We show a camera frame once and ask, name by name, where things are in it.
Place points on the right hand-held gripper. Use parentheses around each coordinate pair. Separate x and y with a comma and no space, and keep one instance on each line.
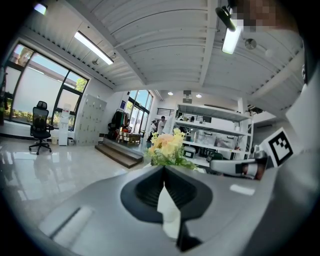
(280,147)

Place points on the yellow and peach flowers bouquet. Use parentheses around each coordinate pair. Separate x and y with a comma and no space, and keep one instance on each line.
(166,145)

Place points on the grey metal lockers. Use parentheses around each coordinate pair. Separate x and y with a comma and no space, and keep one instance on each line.
(90,120)

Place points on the black mesh office chair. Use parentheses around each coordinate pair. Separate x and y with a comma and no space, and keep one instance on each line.
(40,125)

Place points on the large glass window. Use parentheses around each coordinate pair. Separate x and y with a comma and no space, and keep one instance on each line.
(42,85)

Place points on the glass entrance door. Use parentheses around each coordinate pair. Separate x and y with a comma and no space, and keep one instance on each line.
(140,110)

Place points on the clothes rack with garments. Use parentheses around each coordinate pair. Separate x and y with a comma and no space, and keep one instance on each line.
(117,122)

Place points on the clear plastic storage bin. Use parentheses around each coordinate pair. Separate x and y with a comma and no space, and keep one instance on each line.
(215,138)

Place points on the white water dispenser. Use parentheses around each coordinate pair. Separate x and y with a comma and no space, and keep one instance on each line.
(63,127)

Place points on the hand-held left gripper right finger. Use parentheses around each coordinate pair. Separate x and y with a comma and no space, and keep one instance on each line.
(225,207)

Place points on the long ceiling light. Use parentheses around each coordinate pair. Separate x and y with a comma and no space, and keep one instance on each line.
(93,47)
(231,41)
(40,8)

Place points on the wooden platform steps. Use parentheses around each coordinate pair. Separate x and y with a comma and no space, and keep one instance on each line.
(120,155)

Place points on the round ceiling downlight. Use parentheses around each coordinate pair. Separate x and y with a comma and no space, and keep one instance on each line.
(170,93)
(198,95)

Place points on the white ribbed vase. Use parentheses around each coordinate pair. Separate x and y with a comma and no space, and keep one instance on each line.
(170,212)

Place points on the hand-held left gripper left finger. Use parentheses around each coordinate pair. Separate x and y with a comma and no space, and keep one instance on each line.
(100,212)

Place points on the stack of brown boxes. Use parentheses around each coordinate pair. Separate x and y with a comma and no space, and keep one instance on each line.
(128,137)

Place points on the person's face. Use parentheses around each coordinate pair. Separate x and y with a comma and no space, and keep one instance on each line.
(262,12)

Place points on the black head-mounted camera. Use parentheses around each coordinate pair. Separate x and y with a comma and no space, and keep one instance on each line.
(225,17)

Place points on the pale yellow trash can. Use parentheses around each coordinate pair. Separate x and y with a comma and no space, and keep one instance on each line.
(54,140)

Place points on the white shelving unit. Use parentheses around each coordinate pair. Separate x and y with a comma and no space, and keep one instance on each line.
(212,113)

